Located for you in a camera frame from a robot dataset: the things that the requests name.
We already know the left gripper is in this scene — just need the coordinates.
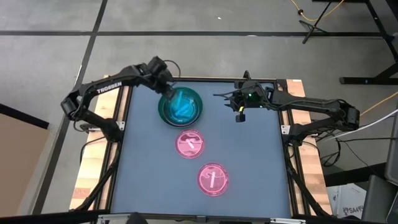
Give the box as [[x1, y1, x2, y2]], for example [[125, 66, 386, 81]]
[[152, 70, 177, 100]]

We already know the grey-blue table mat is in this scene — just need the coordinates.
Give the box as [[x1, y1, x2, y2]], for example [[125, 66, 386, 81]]
[[110, 81, 292, 218]]

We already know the black and silver crossbar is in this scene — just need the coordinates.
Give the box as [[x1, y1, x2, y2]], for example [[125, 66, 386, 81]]
[[0, 208, 398, 224]]

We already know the yellow power cable with plug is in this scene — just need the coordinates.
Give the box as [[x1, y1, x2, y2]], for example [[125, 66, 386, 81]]
[[359, 91, 398, 118]]

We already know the brown cardboard panel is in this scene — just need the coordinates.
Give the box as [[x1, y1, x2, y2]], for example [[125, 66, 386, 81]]
[[0, 103, 50, 218]]

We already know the dark green plastic plate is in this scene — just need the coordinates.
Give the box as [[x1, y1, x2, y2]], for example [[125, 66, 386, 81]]
[[157, 86, 204, 128]]

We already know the grey equipment housing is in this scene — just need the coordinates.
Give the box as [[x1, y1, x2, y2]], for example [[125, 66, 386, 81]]
[[361, 174, 398, 224]]

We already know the grey upright panel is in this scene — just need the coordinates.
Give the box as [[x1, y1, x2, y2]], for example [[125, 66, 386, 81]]
[[384, 102, 398, 187]]

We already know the white cardboard box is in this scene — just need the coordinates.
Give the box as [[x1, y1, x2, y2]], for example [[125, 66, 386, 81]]
[[326, 182, 368, 220]]

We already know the yellow extension cable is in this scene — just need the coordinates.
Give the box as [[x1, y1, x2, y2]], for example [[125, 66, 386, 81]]
[[290, 0, 345, 22]]

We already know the black tripod stand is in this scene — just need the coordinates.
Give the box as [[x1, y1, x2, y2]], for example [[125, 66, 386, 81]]
[[298, 0, 333, 44]]

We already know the black desk leg frame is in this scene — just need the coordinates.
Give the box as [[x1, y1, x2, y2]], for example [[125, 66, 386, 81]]
[[338, 0, 398, 85]]

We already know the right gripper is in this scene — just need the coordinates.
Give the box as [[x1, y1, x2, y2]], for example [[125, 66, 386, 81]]
[[213, 81, 269, 111]]

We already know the black floor cable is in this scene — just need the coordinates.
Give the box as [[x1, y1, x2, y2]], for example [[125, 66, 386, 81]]
[[320, 136, 398, 169]]

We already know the clear pink plastic plate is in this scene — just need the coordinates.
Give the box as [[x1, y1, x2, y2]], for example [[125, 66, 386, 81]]
[[197, 162, 230, 197], [174, 129, 205, 160]]

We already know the black aluminium table frame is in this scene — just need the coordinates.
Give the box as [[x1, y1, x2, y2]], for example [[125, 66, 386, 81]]
[[70, 70, 332, 218]]

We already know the white floor cable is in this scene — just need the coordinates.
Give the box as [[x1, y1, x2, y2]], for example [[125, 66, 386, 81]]
[[323, 109, 398, 142]]

